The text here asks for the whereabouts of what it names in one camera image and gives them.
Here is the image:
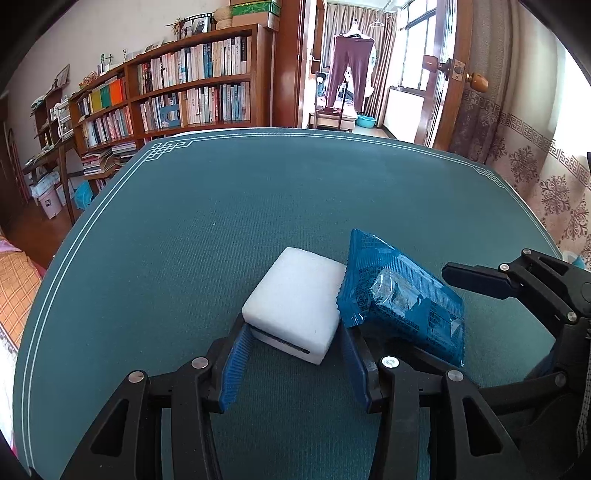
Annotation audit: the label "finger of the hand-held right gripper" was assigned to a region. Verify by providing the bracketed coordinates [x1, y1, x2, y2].
[478, 371, 579, 440]
[442, 248, 591, 334]

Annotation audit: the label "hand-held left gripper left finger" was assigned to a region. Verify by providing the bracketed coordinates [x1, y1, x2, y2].
[60, 316, 254, 480]

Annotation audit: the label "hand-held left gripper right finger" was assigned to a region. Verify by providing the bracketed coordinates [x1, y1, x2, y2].
[339, 323, 520, 480]

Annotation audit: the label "blue snack packet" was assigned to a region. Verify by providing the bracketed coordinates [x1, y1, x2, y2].
[335, 228, 466, 368]

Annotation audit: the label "white foam block with slit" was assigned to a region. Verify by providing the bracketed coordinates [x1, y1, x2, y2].
[241, 247, 347, 366]

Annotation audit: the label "patterned curtain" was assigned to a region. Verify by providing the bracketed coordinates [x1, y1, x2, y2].
[450, 88, 591, 265]

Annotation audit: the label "brown wooden door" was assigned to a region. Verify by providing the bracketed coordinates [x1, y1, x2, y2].
[414, 0, 475, 151]

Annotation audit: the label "wooden chair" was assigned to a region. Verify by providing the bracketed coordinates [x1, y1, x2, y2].
[307, 71, 357, 133]

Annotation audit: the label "orange plaid blanket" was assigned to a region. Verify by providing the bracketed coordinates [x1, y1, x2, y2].
[0, 237, 43, 352]

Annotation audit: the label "window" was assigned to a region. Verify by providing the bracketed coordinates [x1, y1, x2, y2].
[398, 0, 459, 92]

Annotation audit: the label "purple pants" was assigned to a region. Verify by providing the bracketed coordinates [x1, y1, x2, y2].
[325, 34, 376, 114]

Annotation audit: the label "pink storage bin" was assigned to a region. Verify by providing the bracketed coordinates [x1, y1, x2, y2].
[38, 185, 64, 220]

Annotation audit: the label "rows of books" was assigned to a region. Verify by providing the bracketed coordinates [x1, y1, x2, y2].
[76, 37, 252, 148]

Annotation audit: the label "wooden bookcase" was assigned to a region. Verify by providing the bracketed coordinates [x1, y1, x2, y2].
[69, 23, 279, 186]

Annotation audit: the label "small wooden shelf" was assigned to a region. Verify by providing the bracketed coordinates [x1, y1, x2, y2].
[23, 85, 78, 227]

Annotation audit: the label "dark wooden door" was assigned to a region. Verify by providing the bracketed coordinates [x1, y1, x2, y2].
[0, 90, 29, 232]

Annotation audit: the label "cardboard box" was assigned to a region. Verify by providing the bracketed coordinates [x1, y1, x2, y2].
[231, 14, 281, 31]

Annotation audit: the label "green box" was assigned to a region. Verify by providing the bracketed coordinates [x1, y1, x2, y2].
[230, 0, 283, 17]

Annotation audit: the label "photo frame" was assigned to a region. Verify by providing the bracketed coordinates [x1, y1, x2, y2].
[178, 14, 216, 38]

